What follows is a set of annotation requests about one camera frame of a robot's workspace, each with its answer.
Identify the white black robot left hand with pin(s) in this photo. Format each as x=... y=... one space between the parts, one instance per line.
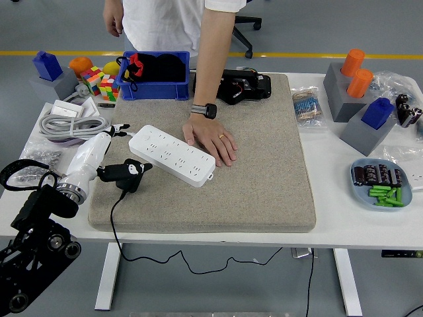
x=89 y=155

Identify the person's right hand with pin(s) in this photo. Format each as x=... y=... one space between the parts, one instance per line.
x=114 y=21

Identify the person's left hand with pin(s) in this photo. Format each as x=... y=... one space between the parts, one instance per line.
x=211 y=137

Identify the white power strip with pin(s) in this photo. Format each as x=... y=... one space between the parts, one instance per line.
x=172 y=152

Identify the black plug adapter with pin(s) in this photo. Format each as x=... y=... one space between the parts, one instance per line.
x=132 y=186

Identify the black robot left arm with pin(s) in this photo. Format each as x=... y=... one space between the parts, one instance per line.
x=43 y=204

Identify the person's left forearm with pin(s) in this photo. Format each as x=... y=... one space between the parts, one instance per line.
x=211 y=59

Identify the person's right forearm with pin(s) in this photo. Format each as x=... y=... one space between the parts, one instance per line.
x=114 y=3

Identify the black wristwatch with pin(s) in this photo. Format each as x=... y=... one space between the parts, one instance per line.
x=206 y=110

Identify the purple white flat pack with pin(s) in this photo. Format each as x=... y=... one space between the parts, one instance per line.
x=66 y=141

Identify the yellow ball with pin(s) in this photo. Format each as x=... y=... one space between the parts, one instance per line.
x=110 y=67

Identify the clear bag of metal nuts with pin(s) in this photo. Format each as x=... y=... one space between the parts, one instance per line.
x=39 y=158

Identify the grey-brown mat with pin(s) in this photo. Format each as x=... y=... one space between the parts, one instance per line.
x=248 y=171

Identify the person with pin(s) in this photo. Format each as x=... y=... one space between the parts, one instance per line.
x=165 y=23

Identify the white cardboard box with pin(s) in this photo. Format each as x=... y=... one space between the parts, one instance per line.
x=67 y=108

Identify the small black usb stick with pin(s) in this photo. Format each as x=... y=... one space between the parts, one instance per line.
x=106 y=105

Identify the orange ball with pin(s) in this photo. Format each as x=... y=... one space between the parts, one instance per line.
x=81 y=64

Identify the colourful puzzle cube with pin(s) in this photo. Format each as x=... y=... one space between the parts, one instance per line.
x=110 y=87
x=92 y=79

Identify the black cloth pouch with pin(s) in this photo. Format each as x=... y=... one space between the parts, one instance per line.
x=165 y=67

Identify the blue plastic bin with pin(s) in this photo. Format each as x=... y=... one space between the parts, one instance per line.
x=152 y=90

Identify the blue plastic block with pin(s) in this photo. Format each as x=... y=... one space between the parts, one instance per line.
x=48 y=66
x=376 y=114

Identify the clear bag of resistors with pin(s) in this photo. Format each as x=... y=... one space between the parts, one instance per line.
x=309 y=107

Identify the black office chair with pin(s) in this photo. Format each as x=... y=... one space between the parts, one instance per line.
x=243 y=39

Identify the white table leg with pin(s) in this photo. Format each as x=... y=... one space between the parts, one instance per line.
x=109 y=277
x=348 y=284

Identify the grey two-hole block holder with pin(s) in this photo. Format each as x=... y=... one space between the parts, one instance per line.
x=333 y=86

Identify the orange cylinder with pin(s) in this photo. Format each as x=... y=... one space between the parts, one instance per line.
x=353 y=62
x=359 y=82

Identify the light blue plate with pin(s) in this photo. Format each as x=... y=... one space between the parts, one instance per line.
x=360 y=195

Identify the green battery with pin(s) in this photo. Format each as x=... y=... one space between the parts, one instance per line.
x=375 y=194
x=383 y=204
x=391 y=192
x=373 y=187
x=376 y=191
x=399 y=194
x=395 y=202

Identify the clear plastic bag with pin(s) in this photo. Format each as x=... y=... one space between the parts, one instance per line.
x=393 y=82
x=403 y=153

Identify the black table control panel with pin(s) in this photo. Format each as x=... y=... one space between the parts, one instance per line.
x=396 y=254

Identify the metal bracket under table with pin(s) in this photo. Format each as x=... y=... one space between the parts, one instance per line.
x=302 y=252

